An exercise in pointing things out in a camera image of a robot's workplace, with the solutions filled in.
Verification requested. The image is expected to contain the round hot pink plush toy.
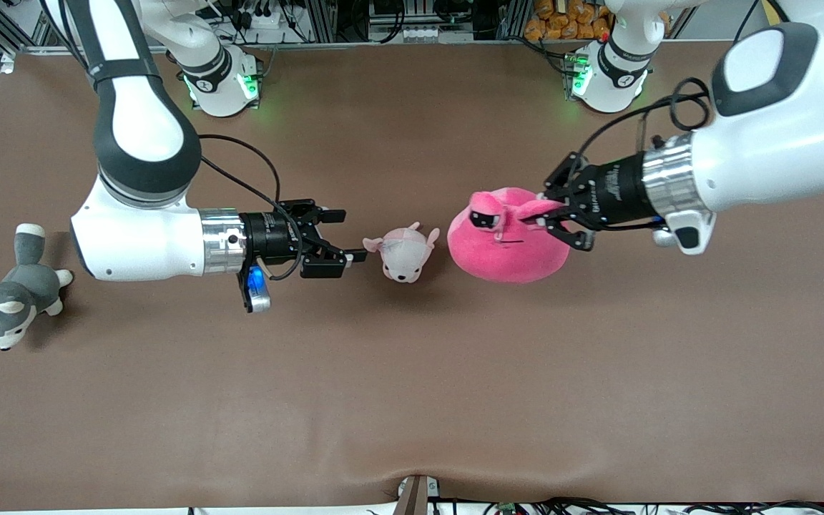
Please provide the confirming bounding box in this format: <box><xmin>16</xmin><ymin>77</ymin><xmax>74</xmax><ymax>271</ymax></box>
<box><xmin>447</xmin><ymin>187</ymin><xmax>572</xmax><ymax>284</ymax></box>

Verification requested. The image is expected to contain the small pink white plush dog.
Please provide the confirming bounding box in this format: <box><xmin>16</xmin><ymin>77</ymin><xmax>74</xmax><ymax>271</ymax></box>
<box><xmin>363</xmin><ymin>222</ymin><xmax>441</xmax><ymax>284</ymax></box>

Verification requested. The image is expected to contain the orange snack bags pile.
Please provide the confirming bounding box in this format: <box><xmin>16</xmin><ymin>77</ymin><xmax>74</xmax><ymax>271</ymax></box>
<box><xmin>524</xmin><ymin>0</ymin><xmax>613</xmax><ymax>41</ymax></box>

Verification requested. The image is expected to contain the brown table cover mat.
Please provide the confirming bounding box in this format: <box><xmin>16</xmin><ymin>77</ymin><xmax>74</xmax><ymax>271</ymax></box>
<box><xmin>0</xmin><ymin>39</ymin><xmax>824</xmax><ymax>512</ymax></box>

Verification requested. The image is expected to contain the white power strip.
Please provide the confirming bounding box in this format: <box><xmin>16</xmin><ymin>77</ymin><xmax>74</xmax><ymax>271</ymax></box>
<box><xmin>244</xmin><ymin>7</ymin><xmax>291</xmax><ymax>29</ymax></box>

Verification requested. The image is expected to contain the grey white husky plush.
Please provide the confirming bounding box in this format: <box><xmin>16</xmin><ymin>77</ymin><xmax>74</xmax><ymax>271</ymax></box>
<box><xmin>0</xmin><ymin>223</ymin><xmax>74</xmax><ymax>350</ymax></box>

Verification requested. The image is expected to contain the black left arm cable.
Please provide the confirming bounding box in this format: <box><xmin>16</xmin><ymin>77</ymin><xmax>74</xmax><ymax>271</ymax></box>
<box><xmin>577</xmin><ymin>0</ymin><xmax>788</xmax><ymax>188</ymax></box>

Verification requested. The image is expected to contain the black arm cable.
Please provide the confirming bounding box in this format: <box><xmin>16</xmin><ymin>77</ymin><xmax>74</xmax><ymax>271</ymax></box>
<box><xmin>577</xmin><ymin>0</ymin><xmax>788</xmax><ymax>188</ymax></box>
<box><xmin>197</xmin><ymin>134</ymin><xmax>305</xmax><ymax>281</ymax></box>

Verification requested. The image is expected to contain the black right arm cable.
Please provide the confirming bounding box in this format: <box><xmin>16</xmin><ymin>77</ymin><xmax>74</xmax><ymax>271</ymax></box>
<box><xmin>197</xmin><ymin>134</ymin><xmax>305</xmax><ymax>281</ymax></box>

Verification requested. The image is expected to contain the aluminium table edge rail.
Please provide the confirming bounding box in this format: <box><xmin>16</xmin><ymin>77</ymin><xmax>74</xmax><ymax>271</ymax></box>
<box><xmin>15</xmin><ymin>40</ymin><xmax>577</xmax><ymax>57</ymax></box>

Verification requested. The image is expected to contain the black floor cable bundle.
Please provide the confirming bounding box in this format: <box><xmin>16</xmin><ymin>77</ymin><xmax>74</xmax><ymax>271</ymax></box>
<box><xmin>484</xmin><ymin>497</ymin><xmax>824</xmax><ymax>515</ymax></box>

